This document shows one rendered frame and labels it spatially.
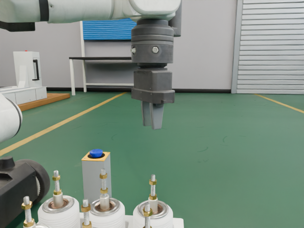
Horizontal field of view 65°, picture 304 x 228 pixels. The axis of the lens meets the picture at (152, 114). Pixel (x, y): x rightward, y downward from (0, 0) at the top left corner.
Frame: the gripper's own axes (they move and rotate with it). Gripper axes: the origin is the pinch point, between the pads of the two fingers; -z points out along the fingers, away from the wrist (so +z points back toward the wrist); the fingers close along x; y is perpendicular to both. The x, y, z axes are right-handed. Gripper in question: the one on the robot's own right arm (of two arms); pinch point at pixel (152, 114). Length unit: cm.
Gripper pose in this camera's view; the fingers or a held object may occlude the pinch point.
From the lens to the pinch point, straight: 52.7
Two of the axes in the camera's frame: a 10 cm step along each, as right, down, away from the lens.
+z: 0.1, -9.8, -2.0
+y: -8.4, 1.0, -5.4
